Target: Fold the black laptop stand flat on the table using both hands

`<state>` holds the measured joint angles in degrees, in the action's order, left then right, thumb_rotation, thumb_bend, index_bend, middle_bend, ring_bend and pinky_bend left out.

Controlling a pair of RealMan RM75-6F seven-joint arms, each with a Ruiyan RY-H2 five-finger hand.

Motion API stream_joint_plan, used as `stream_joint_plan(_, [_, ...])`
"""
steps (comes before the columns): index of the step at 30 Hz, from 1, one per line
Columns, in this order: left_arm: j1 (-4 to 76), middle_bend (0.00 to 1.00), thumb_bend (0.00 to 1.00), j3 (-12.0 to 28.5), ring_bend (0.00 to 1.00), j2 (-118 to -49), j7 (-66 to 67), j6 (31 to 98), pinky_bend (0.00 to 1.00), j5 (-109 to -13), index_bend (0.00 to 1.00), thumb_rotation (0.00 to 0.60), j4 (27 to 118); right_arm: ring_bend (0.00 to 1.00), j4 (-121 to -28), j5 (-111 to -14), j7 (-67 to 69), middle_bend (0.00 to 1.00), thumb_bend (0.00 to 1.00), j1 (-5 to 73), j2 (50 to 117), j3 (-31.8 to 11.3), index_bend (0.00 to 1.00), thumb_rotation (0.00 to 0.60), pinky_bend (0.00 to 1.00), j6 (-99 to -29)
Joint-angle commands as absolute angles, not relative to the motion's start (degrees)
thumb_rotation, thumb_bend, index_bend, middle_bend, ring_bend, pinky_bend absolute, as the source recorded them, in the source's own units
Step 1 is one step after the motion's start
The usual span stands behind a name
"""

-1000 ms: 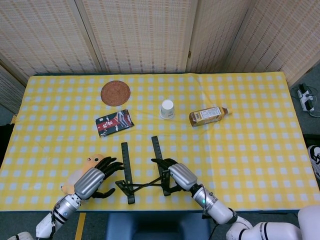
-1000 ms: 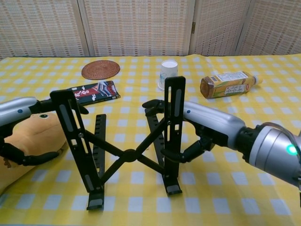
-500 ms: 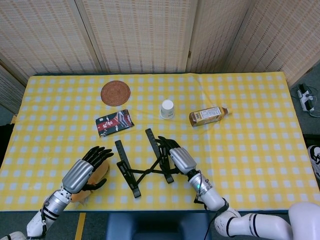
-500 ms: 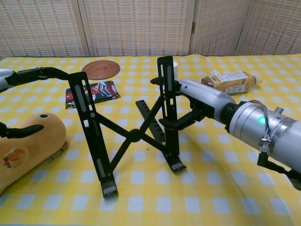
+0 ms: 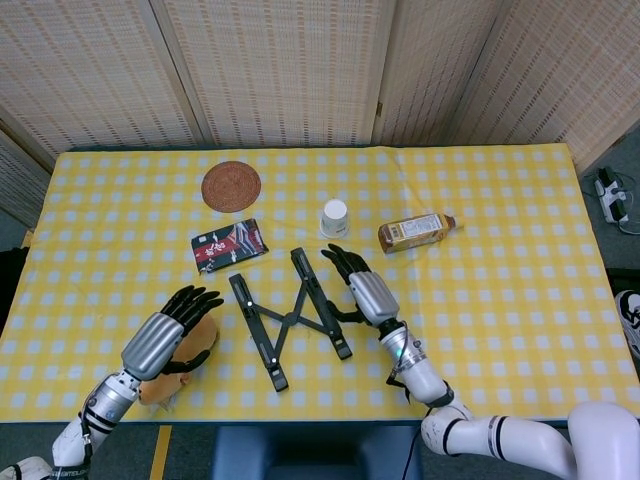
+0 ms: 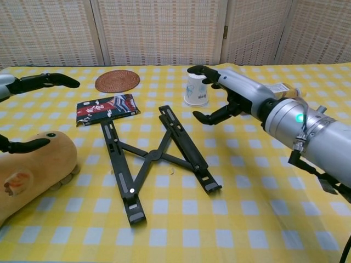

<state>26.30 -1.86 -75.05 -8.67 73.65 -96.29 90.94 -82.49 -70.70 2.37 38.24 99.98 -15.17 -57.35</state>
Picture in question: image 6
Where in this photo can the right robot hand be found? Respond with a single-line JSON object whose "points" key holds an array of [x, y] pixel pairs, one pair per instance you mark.
{"points": [[246, 90]]}

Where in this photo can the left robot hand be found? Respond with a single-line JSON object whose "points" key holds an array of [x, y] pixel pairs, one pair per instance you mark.
{"points": [[41, 80]]}

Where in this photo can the black folding stand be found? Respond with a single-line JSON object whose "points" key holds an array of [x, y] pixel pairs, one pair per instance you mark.
{"points": [[153, 154]]}

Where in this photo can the tea bottle with yellow label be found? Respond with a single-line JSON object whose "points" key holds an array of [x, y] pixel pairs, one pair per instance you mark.
{"points": [[282, 89]]}

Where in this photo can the white paper cup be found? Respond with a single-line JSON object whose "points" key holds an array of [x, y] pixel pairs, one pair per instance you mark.
{"points": [[194, 93]]}

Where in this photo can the brass screen hinge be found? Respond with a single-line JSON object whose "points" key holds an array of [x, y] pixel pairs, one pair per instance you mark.
{"points": [[226, 31]]}

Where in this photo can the black red snack packet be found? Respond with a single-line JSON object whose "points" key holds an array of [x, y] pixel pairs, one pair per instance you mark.
{"points": [[104, 109]]}

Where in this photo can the round brown woven coaster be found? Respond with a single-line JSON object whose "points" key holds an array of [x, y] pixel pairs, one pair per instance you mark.
{"points": [[118, 80]]}

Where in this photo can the orange plush toy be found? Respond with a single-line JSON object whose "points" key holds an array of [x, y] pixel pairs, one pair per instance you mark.
{"points": [[41, 170]]}

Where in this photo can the yellow white checked tablecloth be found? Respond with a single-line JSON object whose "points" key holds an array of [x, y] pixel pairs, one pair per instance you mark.
{"points": [[246, 191]]}

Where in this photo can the woven folding screen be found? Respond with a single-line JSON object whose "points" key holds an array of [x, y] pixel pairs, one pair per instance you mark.
{"points": [[164, 27]]}

